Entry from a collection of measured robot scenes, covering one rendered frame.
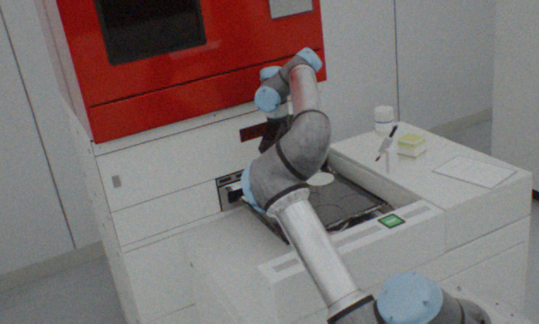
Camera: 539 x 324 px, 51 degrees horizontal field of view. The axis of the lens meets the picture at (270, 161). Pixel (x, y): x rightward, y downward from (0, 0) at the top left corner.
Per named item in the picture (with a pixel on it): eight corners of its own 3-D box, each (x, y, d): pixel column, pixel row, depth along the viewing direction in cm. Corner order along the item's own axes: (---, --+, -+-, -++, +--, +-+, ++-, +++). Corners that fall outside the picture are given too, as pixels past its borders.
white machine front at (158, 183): (120, 250, 190) (89, 140, 174) (327, 177, 220) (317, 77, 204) (122, 255, 187) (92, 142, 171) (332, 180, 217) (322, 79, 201)
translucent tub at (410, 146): (396, 157, 195) (395, 139, 192) (408, 149, 199) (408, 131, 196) (416, 162, 190) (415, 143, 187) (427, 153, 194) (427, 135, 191)
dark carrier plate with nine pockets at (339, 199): (241, 198, 197) (241, 196, 197) (325, 169, 210) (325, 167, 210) (288, 241, 168) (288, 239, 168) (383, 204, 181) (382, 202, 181)
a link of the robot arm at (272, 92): (275, 75, 160) (280, 65, 170) (247, 100, 164) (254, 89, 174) (294, 95, 162) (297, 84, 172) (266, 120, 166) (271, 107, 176)
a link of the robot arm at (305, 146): (317, 127, 123) (300, 36, 162) (280, 157, 127) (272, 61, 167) (351, 158, 128) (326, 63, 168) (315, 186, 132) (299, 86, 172)
